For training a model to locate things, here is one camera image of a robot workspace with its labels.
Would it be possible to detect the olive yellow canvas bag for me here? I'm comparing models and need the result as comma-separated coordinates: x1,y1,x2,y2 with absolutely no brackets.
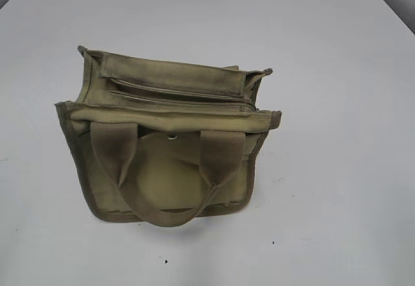
56,46,281,227

